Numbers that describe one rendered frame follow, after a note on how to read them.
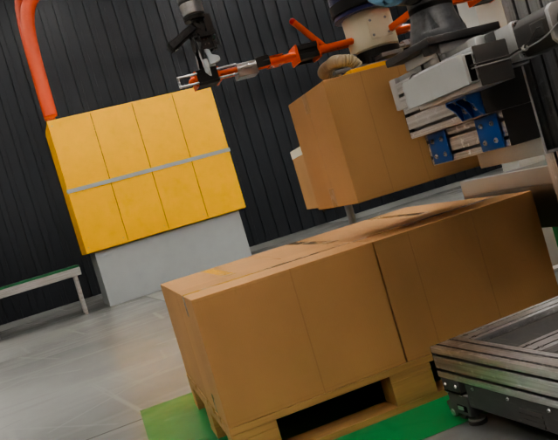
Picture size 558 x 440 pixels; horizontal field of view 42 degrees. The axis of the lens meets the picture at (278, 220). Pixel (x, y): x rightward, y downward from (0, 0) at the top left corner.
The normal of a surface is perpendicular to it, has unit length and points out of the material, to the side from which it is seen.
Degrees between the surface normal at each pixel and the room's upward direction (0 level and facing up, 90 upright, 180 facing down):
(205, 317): 90
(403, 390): 90
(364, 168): 90
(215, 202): 90
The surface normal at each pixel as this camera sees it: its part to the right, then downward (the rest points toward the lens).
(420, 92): -0.90, 0.28
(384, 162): 0.25, -0.04
